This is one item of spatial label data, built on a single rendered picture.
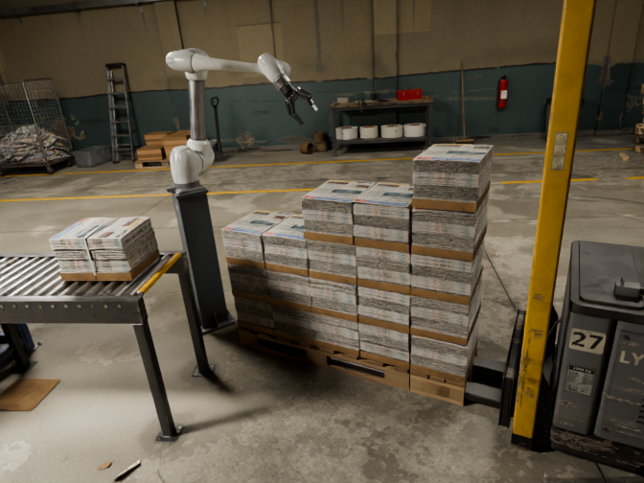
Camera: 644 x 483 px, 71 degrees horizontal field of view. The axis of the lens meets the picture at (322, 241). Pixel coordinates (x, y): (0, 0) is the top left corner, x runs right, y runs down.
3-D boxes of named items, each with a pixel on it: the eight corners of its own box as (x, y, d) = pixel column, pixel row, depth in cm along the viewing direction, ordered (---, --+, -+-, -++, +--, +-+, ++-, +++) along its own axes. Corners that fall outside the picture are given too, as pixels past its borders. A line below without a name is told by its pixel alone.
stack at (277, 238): (271, 315, 330) (257, 208, 299) (428, 352, 278) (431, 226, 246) (239, 345, 299) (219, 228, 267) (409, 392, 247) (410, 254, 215)
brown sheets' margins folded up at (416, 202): (427, 332, 272) (431, 176, 235) (478, 343, 259) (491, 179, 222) (408, 370, 242) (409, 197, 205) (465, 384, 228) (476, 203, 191)
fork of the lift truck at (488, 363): (344, 331, 300) (344, 325, 299) (513, 370, 253) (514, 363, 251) (337, 339, 292) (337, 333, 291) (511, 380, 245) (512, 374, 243)
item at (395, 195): (379, 183, 251) (379, 181, 250) (429, 186, 238) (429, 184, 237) (352, 202, 221) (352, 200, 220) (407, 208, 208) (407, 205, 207)
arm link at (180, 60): (189, 50, 253) (201, 50, 265) (160, 47, 257) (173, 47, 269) (191, 75, 258) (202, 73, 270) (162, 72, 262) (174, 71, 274)
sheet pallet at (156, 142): (211, 156, 906) (206, 127, 884) (196, 166, 830) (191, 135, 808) (155, 159, 922) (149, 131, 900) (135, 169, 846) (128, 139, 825)
